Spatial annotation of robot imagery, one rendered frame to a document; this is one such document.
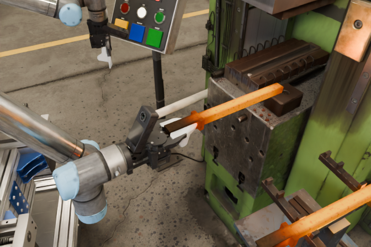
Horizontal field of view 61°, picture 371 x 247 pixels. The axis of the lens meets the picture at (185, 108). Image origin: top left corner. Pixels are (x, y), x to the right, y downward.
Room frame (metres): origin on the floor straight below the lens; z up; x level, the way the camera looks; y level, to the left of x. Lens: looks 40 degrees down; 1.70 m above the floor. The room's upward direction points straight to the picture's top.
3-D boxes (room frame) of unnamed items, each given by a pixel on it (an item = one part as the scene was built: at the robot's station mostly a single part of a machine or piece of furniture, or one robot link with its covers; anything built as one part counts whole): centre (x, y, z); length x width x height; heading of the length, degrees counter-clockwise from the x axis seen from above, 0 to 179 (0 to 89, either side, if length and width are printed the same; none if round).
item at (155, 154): (0.53, 0.10, 1.11); 0.12 x 0.08 x 0.09; 124
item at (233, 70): (1.16, -0.40, 0.96); 0.42 x 0.20 x 0.09; 124
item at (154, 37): (1.30, 0.14, 1.01); 0.07 x 0.05 x 0.07; 59
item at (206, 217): (1.02, -0.18, 0.01); 0.58 x 0.39 x 0.01; 34
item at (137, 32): (1.35, 0.23, 1.01); 0.07 x 0.05 x 0.07; 59
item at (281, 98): (0.93, -0.37, 0.95); 0.12 x 0.08 x 0.06; 124
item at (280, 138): (1.12, -0.43, 0.69); 0.56 x 0.38 x 0.45; 124
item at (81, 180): (0.44, 0.23, 1.12); 0.11 x 0.08 x 0.09; 124
